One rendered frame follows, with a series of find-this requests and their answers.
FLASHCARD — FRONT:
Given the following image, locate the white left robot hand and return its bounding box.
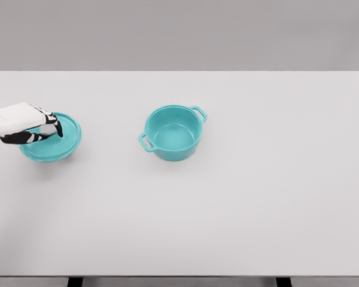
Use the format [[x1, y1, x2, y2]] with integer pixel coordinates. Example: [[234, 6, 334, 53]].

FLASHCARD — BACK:
[[0, 102, 64, 145]]

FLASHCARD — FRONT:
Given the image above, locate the turquoise pot lid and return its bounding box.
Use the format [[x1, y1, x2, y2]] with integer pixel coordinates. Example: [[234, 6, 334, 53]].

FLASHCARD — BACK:
[[19, 112, 83, 163]]

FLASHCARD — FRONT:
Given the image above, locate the turquoise two-handled pot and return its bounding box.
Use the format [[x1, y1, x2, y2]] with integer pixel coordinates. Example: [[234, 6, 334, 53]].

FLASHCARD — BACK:
[[138, 104, 208, 163]]

